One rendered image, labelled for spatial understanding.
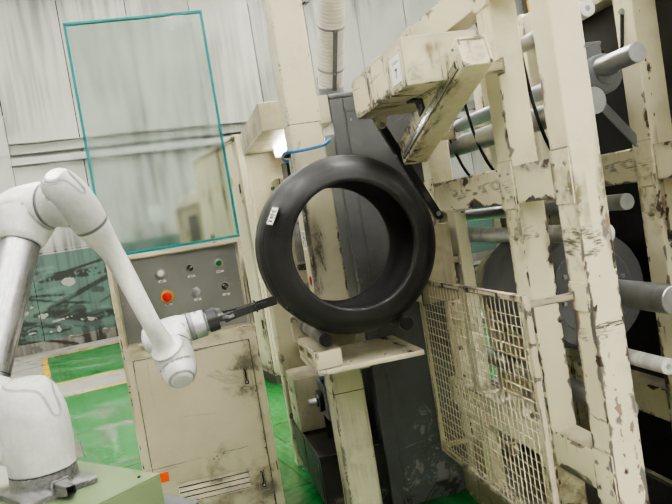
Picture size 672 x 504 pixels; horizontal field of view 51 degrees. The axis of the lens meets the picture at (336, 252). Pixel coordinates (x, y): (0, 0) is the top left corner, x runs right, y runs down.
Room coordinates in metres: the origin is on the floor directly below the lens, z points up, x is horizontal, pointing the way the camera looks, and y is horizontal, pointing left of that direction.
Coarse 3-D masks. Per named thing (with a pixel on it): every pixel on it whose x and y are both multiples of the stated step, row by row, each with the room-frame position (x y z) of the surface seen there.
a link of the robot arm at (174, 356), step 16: (96, 240) 1.97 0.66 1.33; (112, 240) 2.00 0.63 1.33; (112, 256) 2.01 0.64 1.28; (112, 272) 2.04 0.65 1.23; (128, 272) 2.04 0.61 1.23; (128, 288) 2.03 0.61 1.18; (144, 304) 2.03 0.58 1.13; (144, 320) 2.02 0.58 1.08; (160, 336) 2.04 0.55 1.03; (176, 336) 2.10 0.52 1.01; (160, 352) 2.05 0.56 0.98; (176, 352) 2.05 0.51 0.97; (192, 352) 2.12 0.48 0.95; (160, 368) 2.06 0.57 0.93; (176, 368) 2.03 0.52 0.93; (192, 368) 2.06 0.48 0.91; (176, 384) 2.05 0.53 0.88
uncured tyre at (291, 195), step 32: (320, 160) 2.30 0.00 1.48; (352, 160) 2.29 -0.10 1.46; (288, 192) 2.24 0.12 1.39; (384, 192) 2.56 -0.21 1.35; (416, 192) 2.33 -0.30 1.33; (288, 224) 2.21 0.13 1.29; (416, 224) 2.30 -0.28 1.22; (256, 256) 2.41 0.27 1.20; (288, 256) 2.21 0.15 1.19; (416, 256) 2.29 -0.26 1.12; (288, 288) 2.21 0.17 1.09; (384, 288) 2.56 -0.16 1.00; (416, 288) 2.30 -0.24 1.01; (320, 320) 2.24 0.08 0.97; (352, 320) 2.25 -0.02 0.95; (384, 320) 2.29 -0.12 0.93
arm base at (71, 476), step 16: (16, 480) 1.59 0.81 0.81; (32, 480) 1.58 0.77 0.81; (48, 480) 1.59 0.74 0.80; (64, 480) 1.60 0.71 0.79; (80, 480) 1.63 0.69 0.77; (96, 480) 1.65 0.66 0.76; (0, 496) 1.63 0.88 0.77; (16, 496) 1.58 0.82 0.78; (32, 496) 1.56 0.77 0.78; (48, 496) 1.57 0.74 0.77; (64, 496) 1.56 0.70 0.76
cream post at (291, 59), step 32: (288, 0) 2.64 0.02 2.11; (288, 32) 2.64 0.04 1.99; (288, 64) 2.63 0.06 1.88; (288, 96) 2.63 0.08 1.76; (288, 128) 2.63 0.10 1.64; (320, 128) 2.65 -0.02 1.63; (320, 192) 2.64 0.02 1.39; (320, 224) 2.64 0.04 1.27; (320, 256) 2.63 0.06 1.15; (320, 288) 2.63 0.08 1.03; (352, 384) 2.64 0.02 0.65; (352, 416) 2.64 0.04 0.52; (352, 448) 2.63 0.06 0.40; (352, 480) 2.63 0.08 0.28
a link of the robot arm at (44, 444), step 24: (24, 384) 1.61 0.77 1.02; (48, 384) 1.65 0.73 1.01; (0, 408) 1.59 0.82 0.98; (24, 408) 1.58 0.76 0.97; (48, 408) 1.61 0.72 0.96; (0, 432) 1.59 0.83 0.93; (24, 432) 1.57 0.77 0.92; (48, 432) 1.59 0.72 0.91; (72, 432) 1.67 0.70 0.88; (0, 456) 1.59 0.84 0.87; (24, 456) 1.57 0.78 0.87; (48, 456) 1.59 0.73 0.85; (72, 456) 1.65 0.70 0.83
